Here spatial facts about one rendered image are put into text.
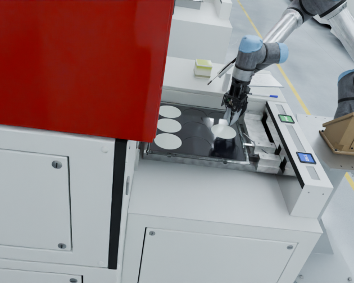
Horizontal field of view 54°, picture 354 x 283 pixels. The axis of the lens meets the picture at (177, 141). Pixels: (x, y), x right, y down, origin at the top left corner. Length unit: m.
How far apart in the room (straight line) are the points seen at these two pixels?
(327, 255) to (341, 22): 1.38
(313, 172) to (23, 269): 0.91
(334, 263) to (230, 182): 1.23
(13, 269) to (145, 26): 0.72
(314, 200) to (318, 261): 1.13
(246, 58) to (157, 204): 0.59
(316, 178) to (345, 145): 0.49
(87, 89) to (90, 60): 0.05
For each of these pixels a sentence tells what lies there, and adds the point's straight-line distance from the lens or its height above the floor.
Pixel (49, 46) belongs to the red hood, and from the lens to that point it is 0.61.
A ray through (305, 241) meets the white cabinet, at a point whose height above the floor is 0.77.
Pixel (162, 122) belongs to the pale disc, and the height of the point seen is 0.90.
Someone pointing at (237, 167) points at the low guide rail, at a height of 0.84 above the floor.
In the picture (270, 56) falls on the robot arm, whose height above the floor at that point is 1.21.
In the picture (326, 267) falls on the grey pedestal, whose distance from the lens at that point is 2.30.
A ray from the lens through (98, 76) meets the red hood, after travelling 0.61.
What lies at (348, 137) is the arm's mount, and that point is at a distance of 1.64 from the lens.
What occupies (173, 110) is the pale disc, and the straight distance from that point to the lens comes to 1.45.
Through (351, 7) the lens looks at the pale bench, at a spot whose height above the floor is 0.62.
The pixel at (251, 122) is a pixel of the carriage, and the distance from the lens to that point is 1.53.
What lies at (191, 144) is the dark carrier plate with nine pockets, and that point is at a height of 0.90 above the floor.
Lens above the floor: 1.61
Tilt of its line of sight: 34 degrees down
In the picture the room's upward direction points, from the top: 10 degrees clockwise
